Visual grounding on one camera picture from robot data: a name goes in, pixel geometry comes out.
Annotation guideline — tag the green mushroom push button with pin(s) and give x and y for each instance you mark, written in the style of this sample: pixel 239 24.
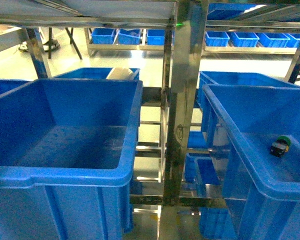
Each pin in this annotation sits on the green mushroom push button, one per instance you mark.
pixel 280 146

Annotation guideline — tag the stainless steel left shelf rack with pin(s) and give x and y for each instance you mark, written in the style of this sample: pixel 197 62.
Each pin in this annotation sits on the stainless steel left shelf rack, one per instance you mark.
pixel 185 23

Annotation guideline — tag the white plastic object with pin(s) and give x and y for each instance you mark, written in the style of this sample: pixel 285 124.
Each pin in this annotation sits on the white plastic object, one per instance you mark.
pixel 120 73

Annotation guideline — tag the large blue left container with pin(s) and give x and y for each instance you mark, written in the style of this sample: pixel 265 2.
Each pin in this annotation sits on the large blue left container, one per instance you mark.
pixel 67 151

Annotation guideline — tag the large blue container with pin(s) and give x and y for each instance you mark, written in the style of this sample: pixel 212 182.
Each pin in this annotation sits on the large blue container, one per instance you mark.
pixel 67 151
pixel 262 191

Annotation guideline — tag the large blue right container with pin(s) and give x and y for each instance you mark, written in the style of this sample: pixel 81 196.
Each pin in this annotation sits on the large blue right container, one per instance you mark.
pixel 262 191

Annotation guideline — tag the lower right blue bin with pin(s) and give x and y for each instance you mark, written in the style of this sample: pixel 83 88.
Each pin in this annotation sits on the lower right blue bin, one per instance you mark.
pixel 214 222

